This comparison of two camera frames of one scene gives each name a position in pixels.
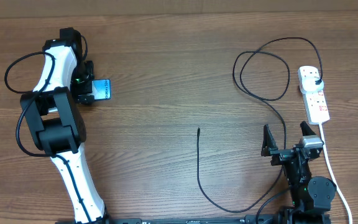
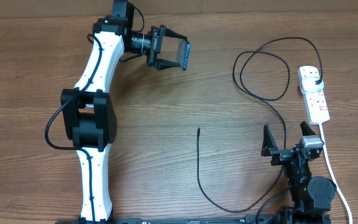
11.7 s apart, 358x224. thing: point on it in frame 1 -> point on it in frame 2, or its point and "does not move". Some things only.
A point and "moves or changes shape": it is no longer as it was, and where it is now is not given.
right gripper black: x=280 y=154 does not move
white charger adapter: x=312 y=84 does not move
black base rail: x=289 y=218 does not move
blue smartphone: x=101 y=89 moves or changes shape
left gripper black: x=77 y=89 -> x=151 y=58
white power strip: x=314 y=103 does not move
